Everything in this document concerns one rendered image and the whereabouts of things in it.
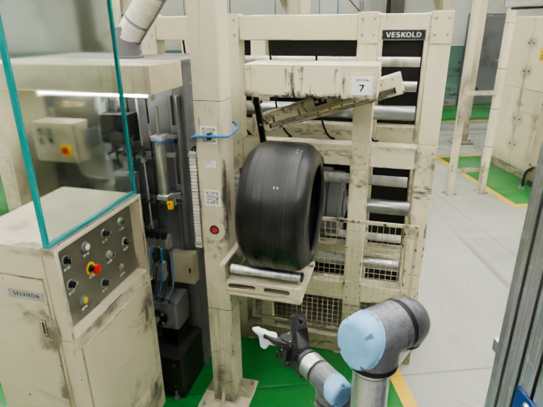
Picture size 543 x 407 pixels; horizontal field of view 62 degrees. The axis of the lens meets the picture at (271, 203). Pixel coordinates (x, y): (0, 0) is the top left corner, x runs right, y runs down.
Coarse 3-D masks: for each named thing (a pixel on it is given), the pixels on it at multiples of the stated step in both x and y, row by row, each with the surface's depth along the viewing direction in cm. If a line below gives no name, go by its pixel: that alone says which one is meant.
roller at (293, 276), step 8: (232, 264) 209; (232, 272) 209; (240, 272) 207; (248, 272) 206; (256, 272) 205; (264, 272) 204; (272, 272) 203; (280, 272) 203; (288, 272) 202; (296, 272) 202; (288, 280) 202; (296, 280) 201
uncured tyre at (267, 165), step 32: (256, 160) 187; (288, 160) 184; (320, 160) 202; (256, 192) 181; (288, 192) 178; (320, 192) 222; (256, 224) 181; (288, 224) 178; (320, 224) 221; (256, 256) 191; (288, 256) 185
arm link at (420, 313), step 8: (400, 296) 106; (408, 304) 103; (416, 304) 103; (416, 312) 102; (424, 312) 103; (416, 320) 115; (424, 320) 102; (424, 328) 102; (424, 336) 103; (416, 344) 108; (408, 352) 114; (400, 360) 115
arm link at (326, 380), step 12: (324, 360) 127; (312, 372) 124; (324, 372) 122; (336, 372) 123; (312, 384) 125; (324, 384) 120; (336, 384) 119; (348, 384) 120; (324, 396) 120; (336, 396) 118; (348, 396) 120
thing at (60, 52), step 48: (0, 0) 124; (48, 0) 141; (96, 0) 163; (0, 48) 127; (48, 48) 143; (96, 48) 165; (48, 96) 145; (96, 96) 168; (48, 144) 146; (96, 144) 170; (48, 192) 148; (96, 192) 173; (48, 240) 150
